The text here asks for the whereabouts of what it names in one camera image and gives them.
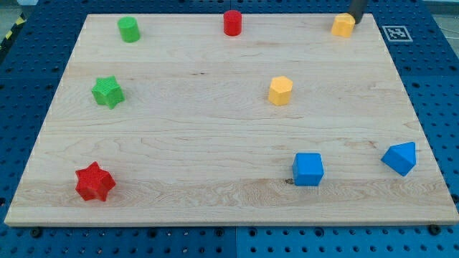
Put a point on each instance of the green star block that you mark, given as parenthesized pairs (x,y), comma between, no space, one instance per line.
(107,92)

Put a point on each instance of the green cylinder block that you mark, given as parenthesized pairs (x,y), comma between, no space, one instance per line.
(128,29)

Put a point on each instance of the blue triangular prism block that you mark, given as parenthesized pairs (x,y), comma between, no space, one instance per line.
(401,158)

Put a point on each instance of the wooden board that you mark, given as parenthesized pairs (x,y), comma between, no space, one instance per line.
(196,142)

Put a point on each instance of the red cylinder block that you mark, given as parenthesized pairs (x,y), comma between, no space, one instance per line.
(232,23)

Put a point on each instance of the red star block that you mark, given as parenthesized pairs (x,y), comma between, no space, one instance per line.
(94,183)

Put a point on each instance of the black yellow hazard tape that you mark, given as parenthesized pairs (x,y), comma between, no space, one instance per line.
(13,33)

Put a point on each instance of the blue cube block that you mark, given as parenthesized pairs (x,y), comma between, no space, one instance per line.
(307,169)

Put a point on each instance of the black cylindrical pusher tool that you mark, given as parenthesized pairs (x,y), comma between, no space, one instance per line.
(357,8)

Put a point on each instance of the yellow hexagon block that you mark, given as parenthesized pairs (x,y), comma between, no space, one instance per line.
(280,90)

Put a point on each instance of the white fiducial marker tag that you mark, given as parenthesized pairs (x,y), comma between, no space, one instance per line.
(396,33)

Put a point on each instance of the yellow heart block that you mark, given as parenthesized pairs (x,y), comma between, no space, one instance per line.
(343,25)

